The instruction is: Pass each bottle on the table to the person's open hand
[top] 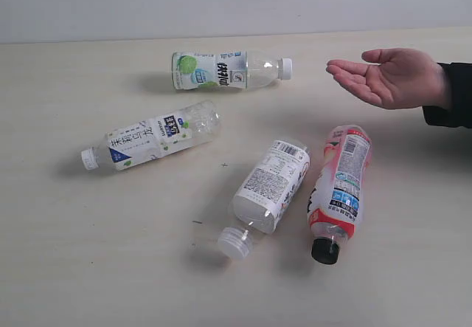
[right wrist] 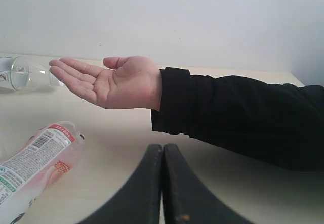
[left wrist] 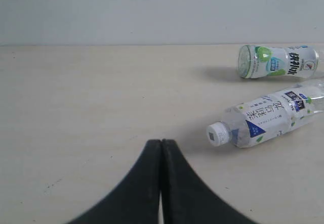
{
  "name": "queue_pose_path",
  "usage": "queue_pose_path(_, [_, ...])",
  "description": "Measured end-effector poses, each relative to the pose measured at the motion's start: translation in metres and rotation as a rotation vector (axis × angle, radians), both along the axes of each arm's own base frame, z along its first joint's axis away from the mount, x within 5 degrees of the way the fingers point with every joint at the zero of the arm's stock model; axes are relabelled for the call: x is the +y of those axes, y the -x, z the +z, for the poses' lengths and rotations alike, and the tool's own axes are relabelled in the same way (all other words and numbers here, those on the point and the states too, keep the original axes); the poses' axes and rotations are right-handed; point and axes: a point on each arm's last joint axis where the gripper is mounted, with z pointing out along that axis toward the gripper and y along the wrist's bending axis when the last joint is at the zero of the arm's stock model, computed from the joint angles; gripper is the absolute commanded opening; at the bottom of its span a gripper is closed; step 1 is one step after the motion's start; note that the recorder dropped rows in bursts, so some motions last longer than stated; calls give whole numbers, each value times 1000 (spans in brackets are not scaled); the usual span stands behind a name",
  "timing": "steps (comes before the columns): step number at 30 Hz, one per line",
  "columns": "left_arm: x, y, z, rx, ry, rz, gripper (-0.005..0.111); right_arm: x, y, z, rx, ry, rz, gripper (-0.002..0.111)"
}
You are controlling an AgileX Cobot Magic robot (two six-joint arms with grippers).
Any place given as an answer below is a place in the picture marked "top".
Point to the person's open bare hand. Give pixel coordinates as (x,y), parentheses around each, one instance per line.
(395,78)

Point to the pink peach label bottle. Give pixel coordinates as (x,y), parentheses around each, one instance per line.
(336,205)

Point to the white label wide-cap bottle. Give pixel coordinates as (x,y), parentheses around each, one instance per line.
(263,197)

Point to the green label clear bottle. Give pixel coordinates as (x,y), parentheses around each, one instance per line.
(237,70)

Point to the jasmine tea label bottle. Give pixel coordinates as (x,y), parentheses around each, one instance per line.
(154,138)

